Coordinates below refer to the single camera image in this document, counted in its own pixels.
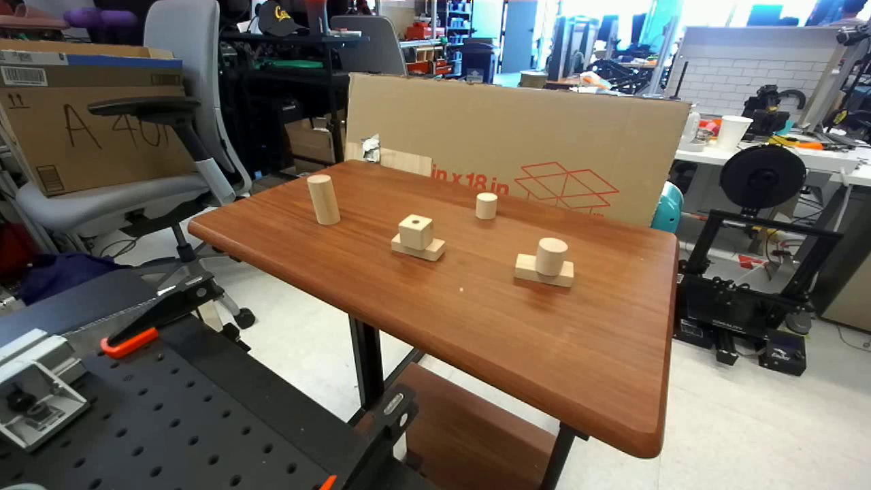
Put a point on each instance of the flat wooden block under cube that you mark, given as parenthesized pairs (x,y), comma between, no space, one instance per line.
(432,251)

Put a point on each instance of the grey metal bracket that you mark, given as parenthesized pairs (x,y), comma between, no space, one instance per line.
(36,403)

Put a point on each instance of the black perforated workbench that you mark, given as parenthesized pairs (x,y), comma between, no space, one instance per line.
(194,413)

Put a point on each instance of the large cardboard sheet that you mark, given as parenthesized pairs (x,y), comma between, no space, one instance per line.
(585,153)

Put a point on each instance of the brown cardboard box left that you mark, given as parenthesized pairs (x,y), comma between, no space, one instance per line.
(47,91)

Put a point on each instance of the wooden shelf under table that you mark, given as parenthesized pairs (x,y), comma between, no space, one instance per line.
(463,441)

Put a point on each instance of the black 3D printer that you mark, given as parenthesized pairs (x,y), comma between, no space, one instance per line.
(719,312)

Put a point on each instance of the tall wooden cylinder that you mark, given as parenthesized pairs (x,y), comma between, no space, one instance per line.
(321,197)

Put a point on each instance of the white cup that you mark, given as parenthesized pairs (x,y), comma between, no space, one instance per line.
(730,131)

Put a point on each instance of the orange handled black clamp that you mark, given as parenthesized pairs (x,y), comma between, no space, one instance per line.
(162,313)

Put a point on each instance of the flat wooden block under cylinder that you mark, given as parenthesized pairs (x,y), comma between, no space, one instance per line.
(527,267)

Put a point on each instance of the grey office chair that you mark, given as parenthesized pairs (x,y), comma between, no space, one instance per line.
(72,221)

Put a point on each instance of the wooden cube with hole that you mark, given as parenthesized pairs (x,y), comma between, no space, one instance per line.
(414,229)

